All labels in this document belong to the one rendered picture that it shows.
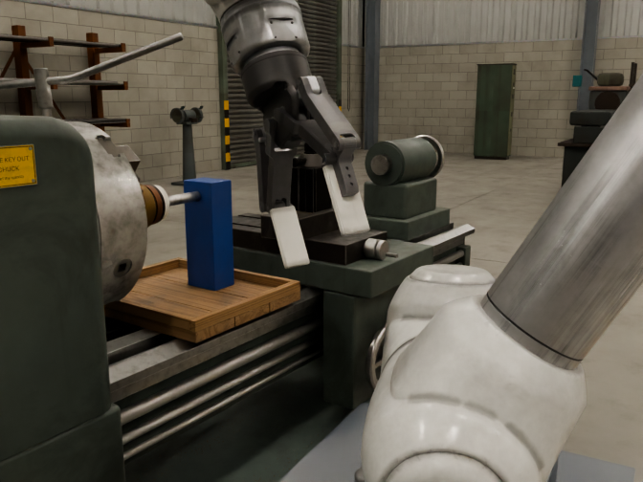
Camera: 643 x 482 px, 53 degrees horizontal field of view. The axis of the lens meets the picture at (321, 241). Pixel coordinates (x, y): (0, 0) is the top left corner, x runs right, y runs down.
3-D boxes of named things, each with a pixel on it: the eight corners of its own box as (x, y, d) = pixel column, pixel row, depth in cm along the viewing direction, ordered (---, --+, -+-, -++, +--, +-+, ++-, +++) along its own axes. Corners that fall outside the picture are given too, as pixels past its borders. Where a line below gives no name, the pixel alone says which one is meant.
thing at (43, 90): (41, 142, 105) (30, 68, 103) (47, 142, 107) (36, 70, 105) (54, 141, 105) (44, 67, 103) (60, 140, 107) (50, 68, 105)
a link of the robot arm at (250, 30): (235, -9, 66) (250, 45, 65) (313, -6, 71) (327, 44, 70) (209, 39, 74) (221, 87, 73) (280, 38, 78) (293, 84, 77)
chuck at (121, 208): (114, 326, 97) (82, 112, 93) (2, 311, 116) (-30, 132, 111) (161, 310, 105) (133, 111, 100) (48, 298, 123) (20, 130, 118)
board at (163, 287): (195, 343, 111) (194, 321, 110) (68, 305, 131) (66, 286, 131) (300, 299, 135) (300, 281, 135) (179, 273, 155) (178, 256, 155)
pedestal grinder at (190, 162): (188, 186, 938) (185, 106, 914) (169, 185, 957) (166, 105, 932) (210, 183, 978) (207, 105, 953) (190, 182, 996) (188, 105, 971)
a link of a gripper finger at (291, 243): (271, 208, 74) (269, 210, 74) (287, 268, 73) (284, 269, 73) (295, 205, 75) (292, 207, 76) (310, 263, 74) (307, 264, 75)
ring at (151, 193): (127, 186, 112) (167, 181, 119) (93, 183, 117) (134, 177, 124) (130, 239, 114) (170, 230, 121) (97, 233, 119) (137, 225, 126)
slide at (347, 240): (345, 266, 139) (345, 245, 138) (200, 240, 163) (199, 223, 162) (387, 250, 153) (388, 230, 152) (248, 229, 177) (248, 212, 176)
